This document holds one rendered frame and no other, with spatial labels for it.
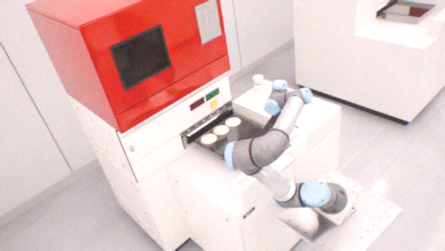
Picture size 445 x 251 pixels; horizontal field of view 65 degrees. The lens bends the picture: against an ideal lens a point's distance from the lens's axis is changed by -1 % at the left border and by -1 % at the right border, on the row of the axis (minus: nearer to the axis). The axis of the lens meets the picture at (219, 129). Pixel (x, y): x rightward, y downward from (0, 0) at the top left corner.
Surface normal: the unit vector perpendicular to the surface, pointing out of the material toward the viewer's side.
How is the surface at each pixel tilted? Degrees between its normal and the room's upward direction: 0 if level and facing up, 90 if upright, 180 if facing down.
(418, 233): 0
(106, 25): 90
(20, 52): 90
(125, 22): 90
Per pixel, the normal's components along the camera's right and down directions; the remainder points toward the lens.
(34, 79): 0.67, 0.36
